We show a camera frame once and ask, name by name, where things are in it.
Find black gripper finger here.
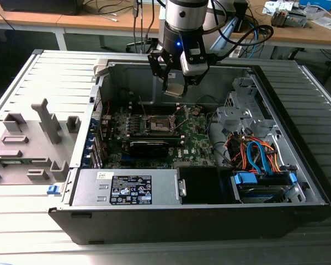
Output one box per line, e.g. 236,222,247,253
181,68,208,97
147,51,174,92

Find silver CPU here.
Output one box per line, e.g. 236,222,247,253
164,82,185,98

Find CPU socket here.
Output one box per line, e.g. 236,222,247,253
144,113,178,136

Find CPU cooler with fan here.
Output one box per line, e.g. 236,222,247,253
270,8,292,28

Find pale blue teach pendant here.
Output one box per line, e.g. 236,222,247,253
211,18,237,52

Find metal drive cage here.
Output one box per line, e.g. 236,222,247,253
216,77,278,136

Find green motherboard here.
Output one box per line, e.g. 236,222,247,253
100,103,218,169

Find black upright box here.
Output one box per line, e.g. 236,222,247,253
233,0,249,33

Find black graphics card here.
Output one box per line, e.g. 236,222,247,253
129,140,170,160

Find white paper sheet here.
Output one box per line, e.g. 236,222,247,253
263,1,295,14

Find hard disk in blue carrier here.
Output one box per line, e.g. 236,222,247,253
231,171,298,204

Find grey metal drive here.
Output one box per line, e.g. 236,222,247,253
288,9,308,27

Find black flat device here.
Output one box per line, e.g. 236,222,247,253
0,0,82,16

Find wooden desk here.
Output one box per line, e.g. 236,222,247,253
0,0,331,52

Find grey power supply unit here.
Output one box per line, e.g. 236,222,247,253
70,168,187,207

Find clear plastic bag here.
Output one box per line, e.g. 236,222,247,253
310,10,331,30

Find blue cardboard box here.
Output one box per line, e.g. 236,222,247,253
299,0,331,10

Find black PC case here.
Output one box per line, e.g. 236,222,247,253
47,56,331,246

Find grey parts rack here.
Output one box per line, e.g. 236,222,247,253
0,98,82,186

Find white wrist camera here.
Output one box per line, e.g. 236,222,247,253
180,47,210,76

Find red orange wire bundle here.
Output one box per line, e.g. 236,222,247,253
226,132,254,169

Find blue wire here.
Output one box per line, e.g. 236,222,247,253
247,140,274,176

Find black camera cable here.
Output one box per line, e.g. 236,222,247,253
209,24,275,60

